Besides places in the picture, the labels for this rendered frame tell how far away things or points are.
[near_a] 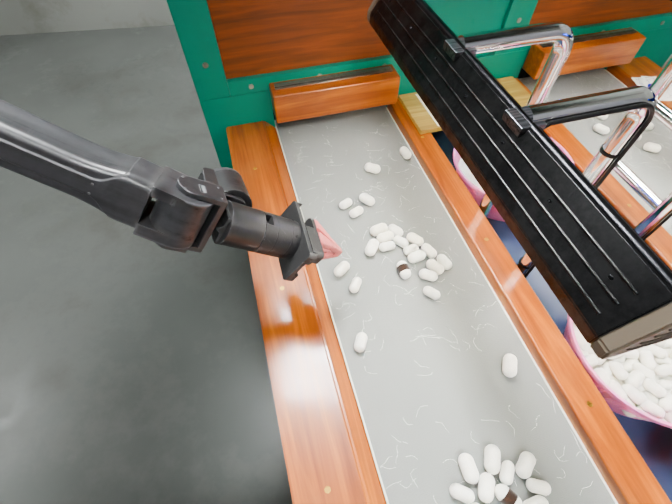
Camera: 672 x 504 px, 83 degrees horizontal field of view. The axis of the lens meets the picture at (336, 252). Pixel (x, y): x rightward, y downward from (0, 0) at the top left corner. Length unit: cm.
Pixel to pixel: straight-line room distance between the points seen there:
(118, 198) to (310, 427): 39
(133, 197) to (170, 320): 119
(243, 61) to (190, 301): 99
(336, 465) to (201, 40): 80
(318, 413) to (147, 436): 97
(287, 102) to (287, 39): 13
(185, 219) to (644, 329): 43
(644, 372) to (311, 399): 54
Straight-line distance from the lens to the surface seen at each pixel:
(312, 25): 94
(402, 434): 63
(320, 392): 61
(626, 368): 81
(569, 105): 48
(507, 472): 64
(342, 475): 59
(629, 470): 71
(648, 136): 126
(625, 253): 38
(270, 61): 96
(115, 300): 176
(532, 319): 73
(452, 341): 69
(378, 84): 97
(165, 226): 46
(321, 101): 94
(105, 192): 46
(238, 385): 145
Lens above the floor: 136
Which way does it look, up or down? 55 degrees down
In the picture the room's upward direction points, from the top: straight up
